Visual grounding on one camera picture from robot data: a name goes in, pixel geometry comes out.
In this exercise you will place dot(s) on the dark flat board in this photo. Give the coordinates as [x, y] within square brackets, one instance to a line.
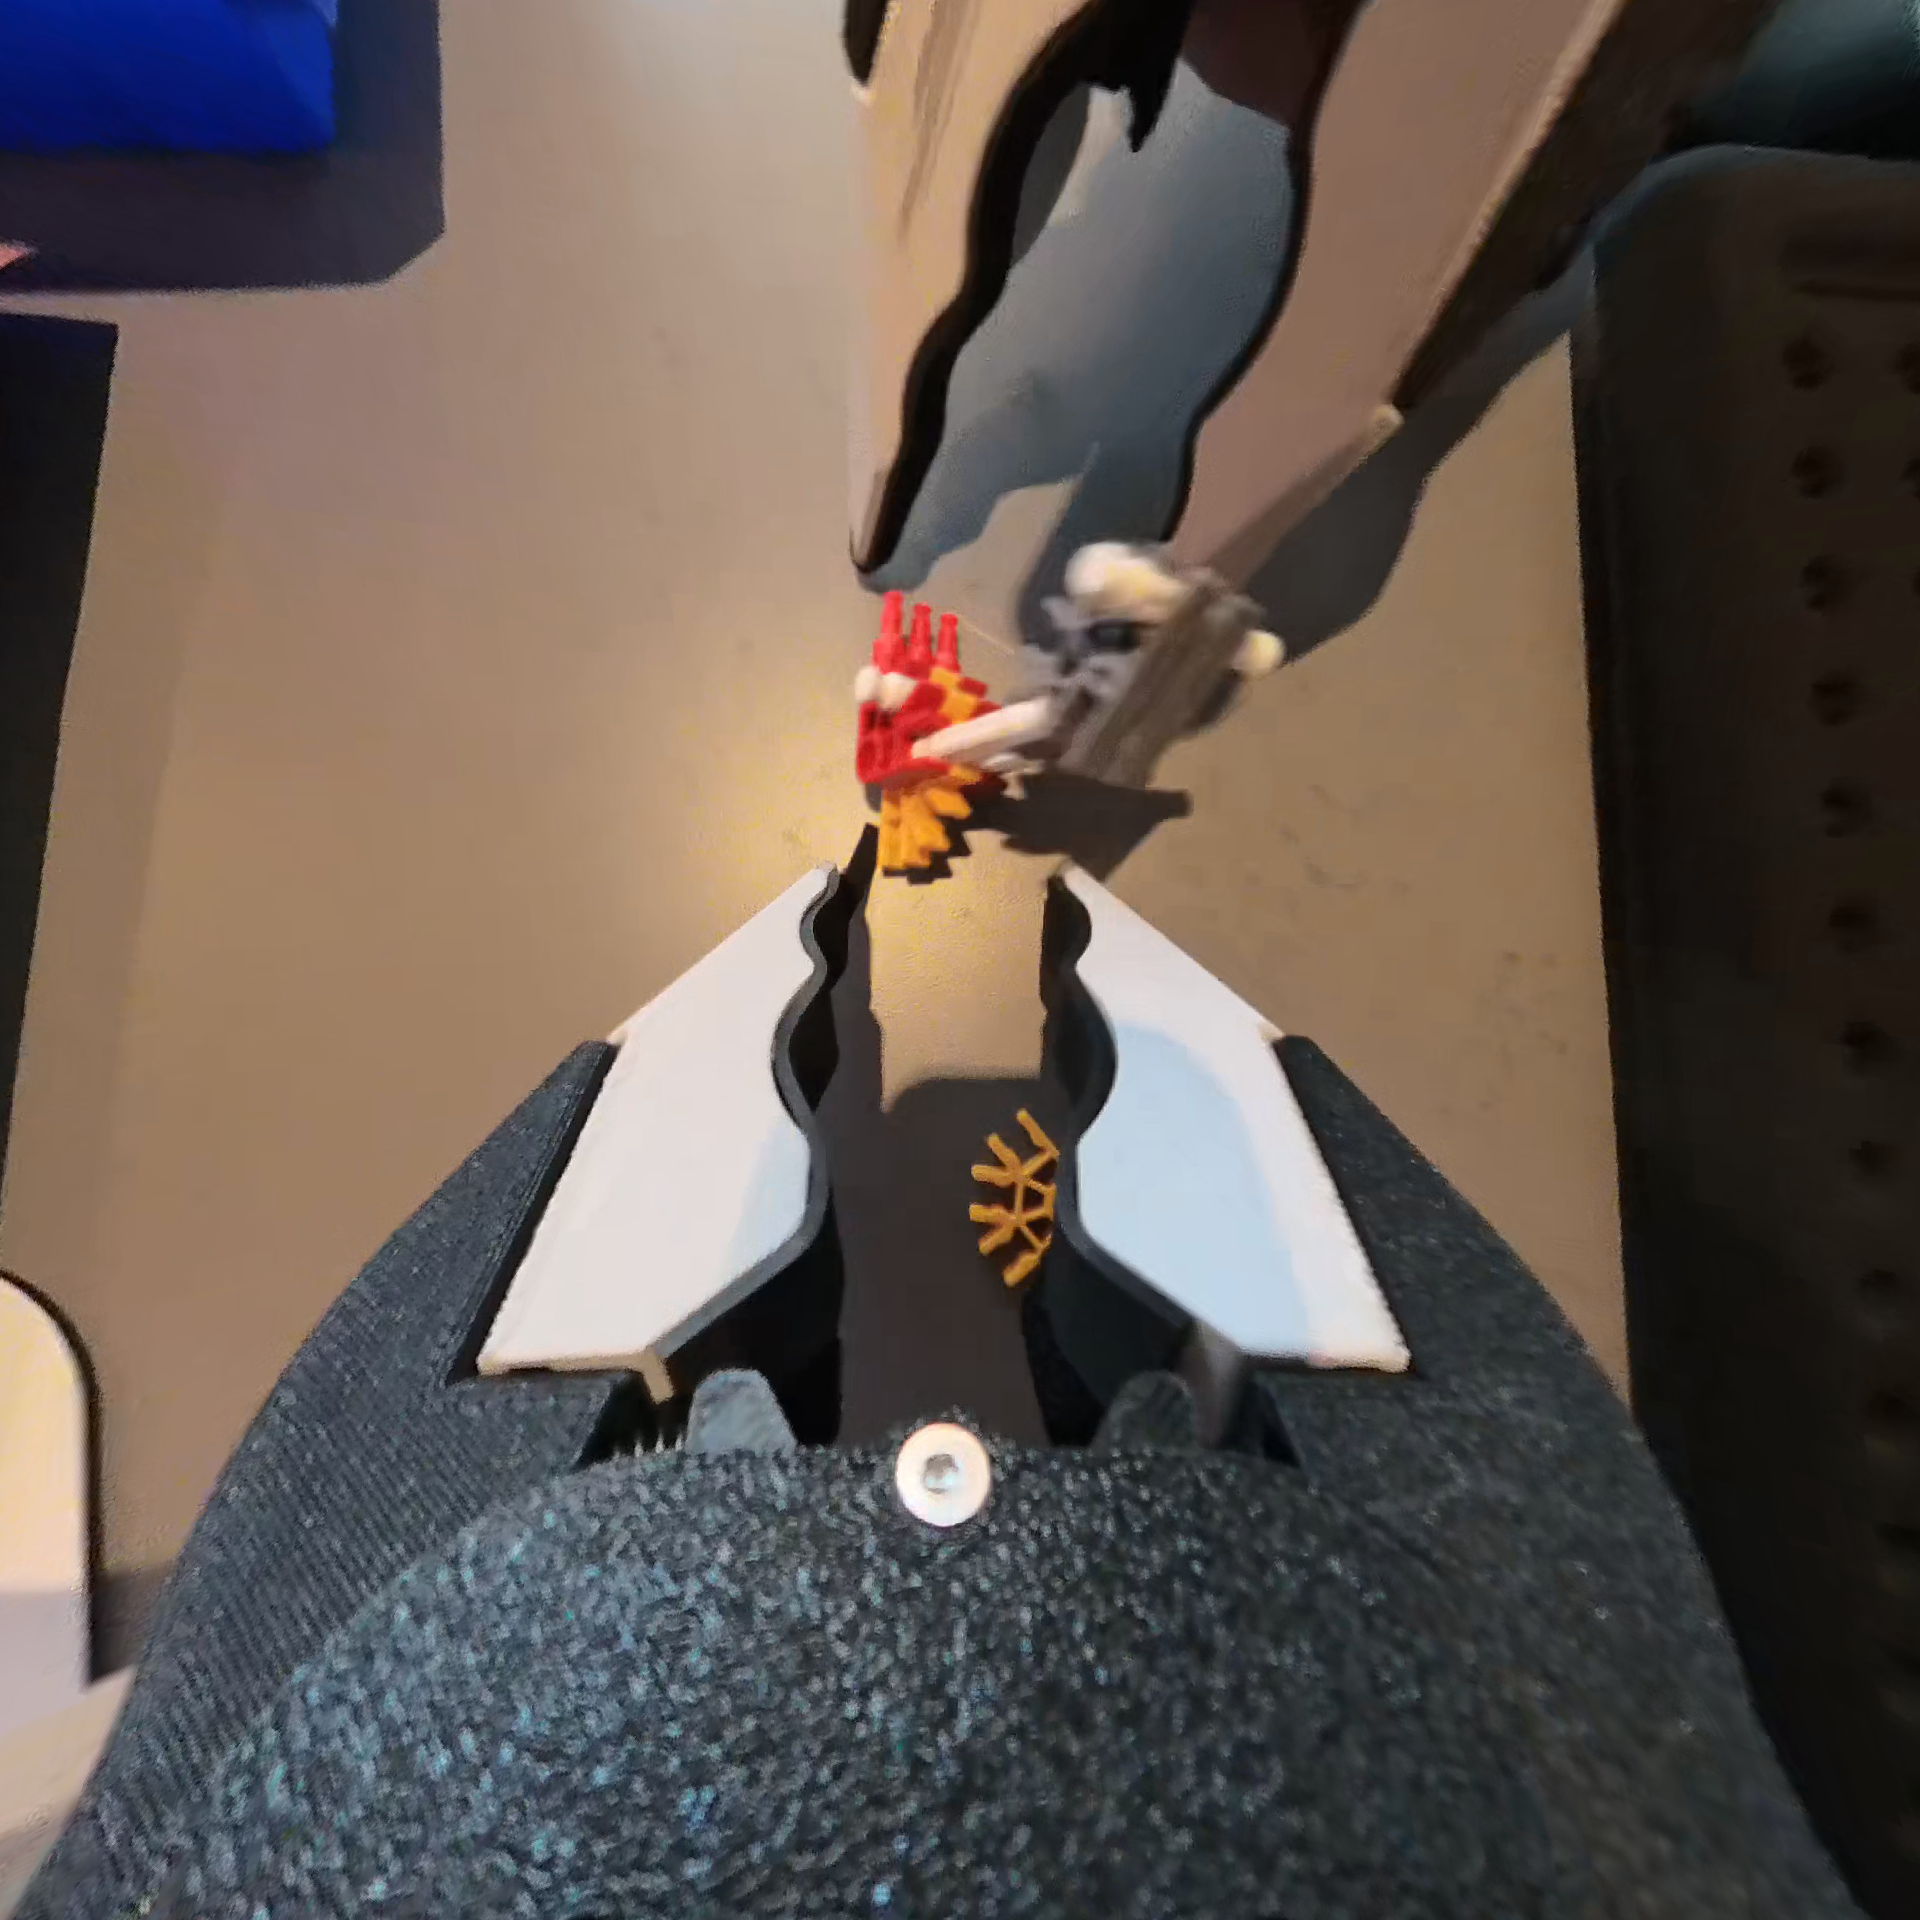
[45, 599]

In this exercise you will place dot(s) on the toy rod and connector assembly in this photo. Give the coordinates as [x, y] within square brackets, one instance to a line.
[1155, 676]

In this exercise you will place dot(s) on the yellow toy connector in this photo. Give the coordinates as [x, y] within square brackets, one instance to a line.
[1019, 1202]

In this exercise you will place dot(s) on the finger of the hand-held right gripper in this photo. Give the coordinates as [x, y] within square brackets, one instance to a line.
[931, 182]
[1396, 226]

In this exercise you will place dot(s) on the black perforated pad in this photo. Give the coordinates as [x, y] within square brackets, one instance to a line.
[1724, 902]

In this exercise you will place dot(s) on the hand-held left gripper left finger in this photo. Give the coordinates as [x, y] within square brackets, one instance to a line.
[676, 1184]

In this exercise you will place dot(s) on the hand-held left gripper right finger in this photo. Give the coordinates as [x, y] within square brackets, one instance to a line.
[1230, 1202]

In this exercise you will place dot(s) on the blue bin with plastic bags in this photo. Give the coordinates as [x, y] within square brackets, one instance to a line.
[150, 61]

